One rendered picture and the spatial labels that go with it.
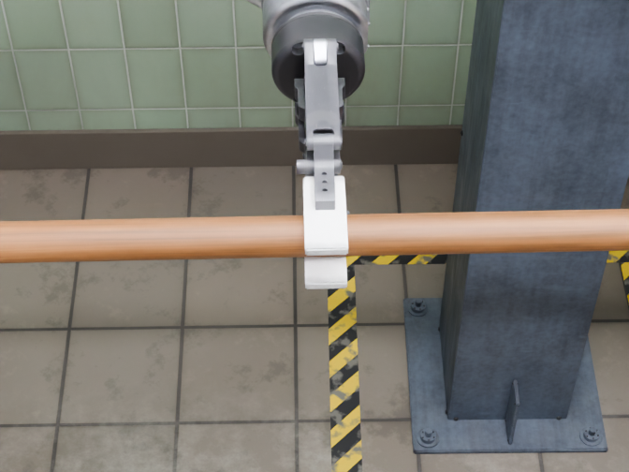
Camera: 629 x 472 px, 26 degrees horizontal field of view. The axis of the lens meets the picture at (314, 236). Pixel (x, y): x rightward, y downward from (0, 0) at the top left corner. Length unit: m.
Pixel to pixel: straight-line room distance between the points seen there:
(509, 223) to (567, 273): 1.04
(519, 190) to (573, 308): 0.29
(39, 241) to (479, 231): 0.31
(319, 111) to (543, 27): 0.71
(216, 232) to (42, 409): 1.42
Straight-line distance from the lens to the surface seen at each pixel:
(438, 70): 2.53
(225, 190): 2.63
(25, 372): 2.41
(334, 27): 1.08
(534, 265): 1.99
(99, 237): 0.97
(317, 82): 1.01
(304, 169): 0.98
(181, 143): 2.63
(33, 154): 2.69
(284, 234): 0.96
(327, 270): 0.98
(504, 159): 1.82
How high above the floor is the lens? 1.94
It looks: 49 degrees down
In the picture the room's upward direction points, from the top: straight up
